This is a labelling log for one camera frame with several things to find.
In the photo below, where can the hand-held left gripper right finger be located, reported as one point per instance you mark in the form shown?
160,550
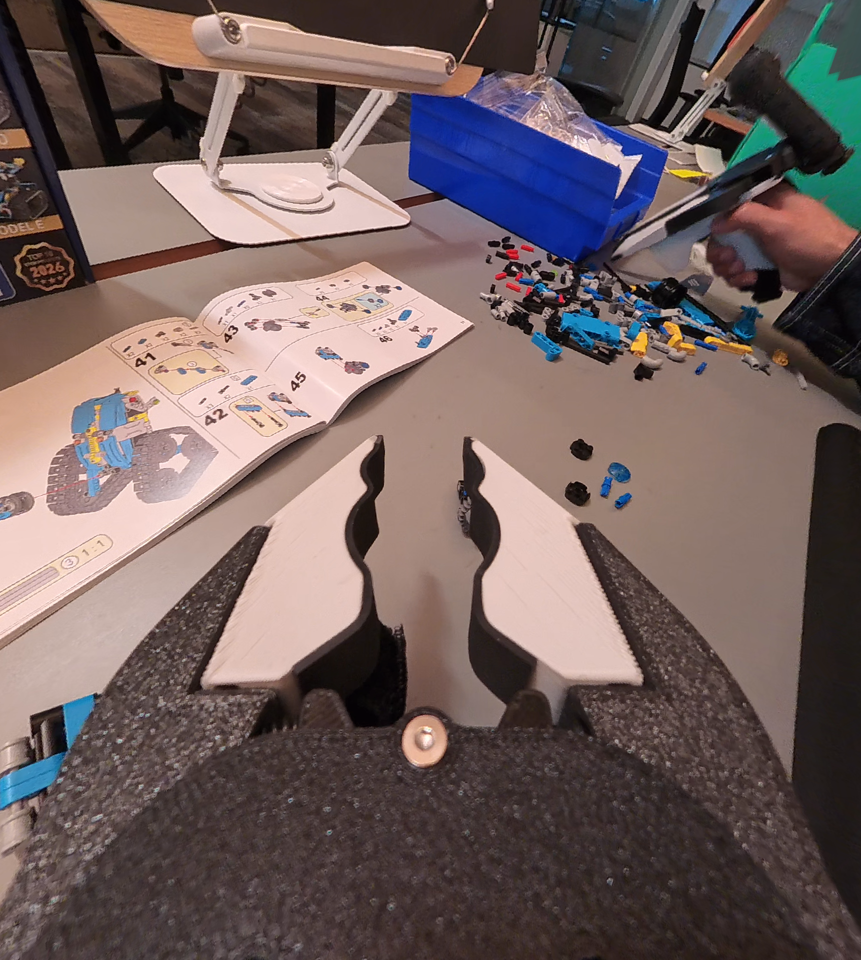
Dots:
558,600

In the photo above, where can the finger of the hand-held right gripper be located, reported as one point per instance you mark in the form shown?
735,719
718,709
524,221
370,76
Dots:
670,244
678,210

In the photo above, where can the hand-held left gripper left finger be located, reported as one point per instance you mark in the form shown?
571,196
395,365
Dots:
288,600

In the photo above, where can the black round connector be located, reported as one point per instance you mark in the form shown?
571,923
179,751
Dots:
575,491
581,448

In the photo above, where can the grey gear assembly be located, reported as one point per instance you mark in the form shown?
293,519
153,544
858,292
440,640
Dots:
466,517

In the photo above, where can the translucent blue round stud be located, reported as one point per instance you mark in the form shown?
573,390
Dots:
619,471

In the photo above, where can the person's right forearm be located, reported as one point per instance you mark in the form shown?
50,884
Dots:
858,322

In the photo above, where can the grey desk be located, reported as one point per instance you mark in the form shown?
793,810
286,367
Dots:
700,562

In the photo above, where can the person's right hand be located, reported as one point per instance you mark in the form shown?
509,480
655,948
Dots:
805,240

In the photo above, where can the blue plastic wrench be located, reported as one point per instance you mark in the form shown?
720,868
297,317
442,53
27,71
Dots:
747,326

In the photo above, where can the pile of small pins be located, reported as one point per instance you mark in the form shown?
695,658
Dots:
588,322

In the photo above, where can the blue plastic bin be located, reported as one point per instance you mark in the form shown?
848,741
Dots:
520,180

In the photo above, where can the crumpled clear plastic wrap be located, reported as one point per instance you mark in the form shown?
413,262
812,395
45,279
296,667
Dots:
550,112

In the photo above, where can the instruction booklet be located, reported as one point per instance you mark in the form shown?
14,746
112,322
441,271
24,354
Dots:
175,420

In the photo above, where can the blue black beam assembly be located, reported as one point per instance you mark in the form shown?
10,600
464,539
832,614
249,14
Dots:
33,772

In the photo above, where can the dark board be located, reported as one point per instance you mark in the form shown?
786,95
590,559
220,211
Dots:
370,30

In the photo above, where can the dark blue toy box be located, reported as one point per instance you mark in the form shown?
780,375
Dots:
3,187

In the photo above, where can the black office chair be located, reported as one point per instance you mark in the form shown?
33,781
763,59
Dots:
145,112

